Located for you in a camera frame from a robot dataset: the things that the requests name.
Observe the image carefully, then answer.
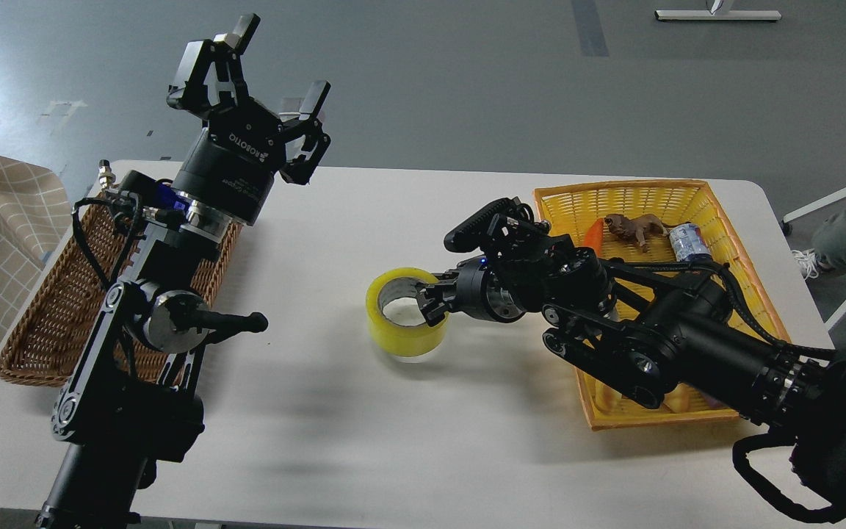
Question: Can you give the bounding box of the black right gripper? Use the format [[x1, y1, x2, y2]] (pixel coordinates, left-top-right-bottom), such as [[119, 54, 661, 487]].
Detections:
[[414, 257, 526, 328]]

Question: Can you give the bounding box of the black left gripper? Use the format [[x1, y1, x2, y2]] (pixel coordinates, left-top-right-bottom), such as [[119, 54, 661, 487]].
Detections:
[[167, 13, 331, 225]]

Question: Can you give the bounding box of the yellow tape roll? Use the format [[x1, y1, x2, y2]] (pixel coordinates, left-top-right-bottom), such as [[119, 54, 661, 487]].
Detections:
[[365, 267, 449, 359]]

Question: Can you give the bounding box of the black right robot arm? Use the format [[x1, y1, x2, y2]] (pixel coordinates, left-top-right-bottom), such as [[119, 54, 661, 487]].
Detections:
[[412, 198, 846, 523]]

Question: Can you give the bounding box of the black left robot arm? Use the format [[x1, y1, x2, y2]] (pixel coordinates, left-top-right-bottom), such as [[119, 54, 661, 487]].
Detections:
[[35, 13, 331, 528]]

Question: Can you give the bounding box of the orange toy carrot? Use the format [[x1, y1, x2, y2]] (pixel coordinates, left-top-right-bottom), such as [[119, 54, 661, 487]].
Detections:
[[583, 217, 607, 256]]

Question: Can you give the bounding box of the brown toy dinosaur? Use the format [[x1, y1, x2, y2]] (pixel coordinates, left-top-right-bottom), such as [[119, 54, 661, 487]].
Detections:
[[604, 214, 675, 253]]

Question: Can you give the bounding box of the yellow plastic basket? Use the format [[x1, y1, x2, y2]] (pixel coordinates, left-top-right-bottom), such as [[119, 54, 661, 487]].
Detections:
[[534, 179, 790, 431]]

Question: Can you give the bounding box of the small blue can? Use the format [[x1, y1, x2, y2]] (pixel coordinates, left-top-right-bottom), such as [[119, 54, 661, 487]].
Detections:
[[668, 223, 712, 262]]

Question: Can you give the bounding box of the toy croissant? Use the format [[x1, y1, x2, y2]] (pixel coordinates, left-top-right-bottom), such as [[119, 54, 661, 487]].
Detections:
[[593, 381, 691, 413]]

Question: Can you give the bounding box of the purple foam block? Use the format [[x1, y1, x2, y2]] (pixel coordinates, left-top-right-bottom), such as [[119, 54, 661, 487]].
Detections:
[[698, 392, 726, 411]]

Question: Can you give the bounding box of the brown wicker basket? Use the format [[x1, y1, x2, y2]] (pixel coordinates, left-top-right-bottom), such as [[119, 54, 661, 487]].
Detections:
[[0, 181, 263, 387]]

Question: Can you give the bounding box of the white desk foot bar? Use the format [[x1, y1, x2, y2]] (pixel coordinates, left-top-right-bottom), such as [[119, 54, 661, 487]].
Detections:
[[654, 1, 782, 21]]

